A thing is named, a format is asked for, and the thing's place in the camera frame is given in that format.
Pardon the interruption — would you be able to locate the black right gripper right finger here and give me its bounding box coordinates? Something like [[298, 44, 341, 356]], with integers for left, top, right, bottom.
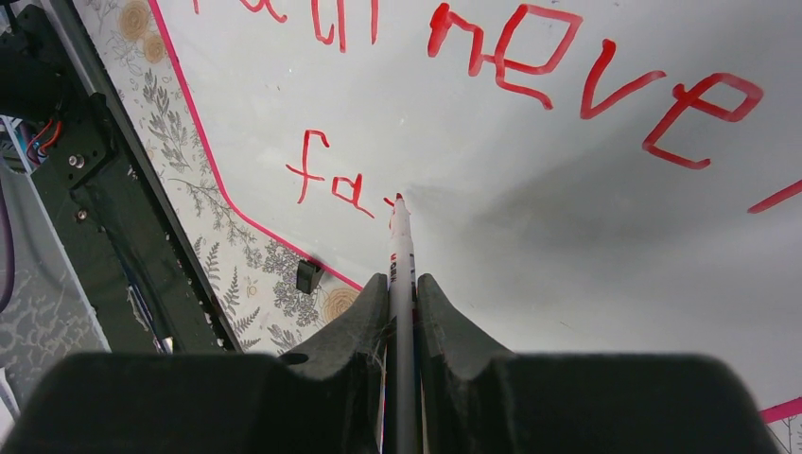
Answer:
[[417, 274, 777, 453]]

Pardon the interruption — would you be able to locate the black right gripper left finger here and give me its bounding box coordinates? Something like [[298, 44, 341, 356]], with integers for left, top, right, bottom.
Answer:
[[3, 273, 388, 453]]

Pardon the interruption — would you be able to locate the white red marker pen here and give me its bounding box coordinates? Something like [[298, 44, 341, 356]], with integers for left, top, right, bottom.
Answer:
[[382, 194, 423, 453]]

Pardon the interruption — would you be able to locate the pink framed whiteboard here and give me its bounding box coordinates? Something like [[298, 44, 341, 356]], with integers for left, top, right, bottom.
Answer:
[[151, 1, 801, 422]]

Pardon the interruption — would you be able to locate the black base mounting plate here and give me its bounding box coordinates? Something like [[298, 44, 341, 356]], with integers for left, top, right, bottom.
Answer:
[[1, 1, 239, 354]]

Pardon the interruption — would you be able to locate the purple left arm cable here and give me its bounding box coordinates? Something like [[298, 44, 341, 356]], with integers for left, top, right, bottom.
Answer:
[[0, 182, 17, 315]]

